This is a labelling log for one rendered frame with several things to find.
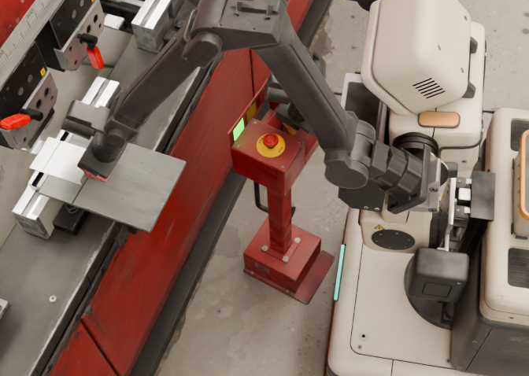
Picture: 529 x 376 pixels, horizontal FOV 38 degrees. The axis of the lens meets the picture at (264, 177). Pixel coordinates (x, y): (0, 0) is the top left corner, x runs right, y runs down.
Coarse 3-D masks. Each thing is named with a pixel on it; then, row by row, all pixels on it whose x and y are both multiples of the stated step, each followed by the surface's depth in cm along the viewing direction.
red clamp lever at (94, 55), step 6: (78, 36) 154; (84, 36) 153; (90, 36) 153; (96, 36) 154; (90, 42) 153; (96, 42) 154; (90, 48) 156; (96, 48) 156; (90, 54) 157; (96, 54) 157; (96, 60) 158; (96, 66) 160; (102, 66) 161
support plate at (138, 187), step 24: (72, 144) 170; (120, 168) 167; (144, 168) 166; (168, 168) 166; (48, 192) 164; (72, 192) 164; (96, 192) 164; (120, 192) 164; (144, 192) 163; (168, 192) 163; (120, 216) 161; (144, 216) 160
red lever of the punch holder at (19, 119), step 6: (18, 114) 139; (24, 114) 140; (30, 114) 142; (36, 114) 142; (42, 114) 143; (6, 120) 135; (12, 120) 136; (18, 120) 137; (24, 120) 139; (30, 120) 140; (6, 126) 135; (12, 126) 135; (18, 126) 137
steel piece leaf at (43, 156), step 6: (48, 138) 171; (54, 138) 171; (48, 144) 170; (54, 144) 170; (42, 150) 170; (48, 150) 170; (54, 150) 170; (42, 156) 169; (48, 156) 169; (36, 162) 168; (42, 162) 168; (36, 168) 167; (42, 168) 167
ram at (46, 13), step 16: (0, 0) 128; (16, 0) 132; (32, 0) 137; (0, 16) 129; (16, 16) 134; (48, 16) 143; (0, 32) 131; (32, 32) 140; (0, 48) 132; (16, 64) 138; (0, 80) 135
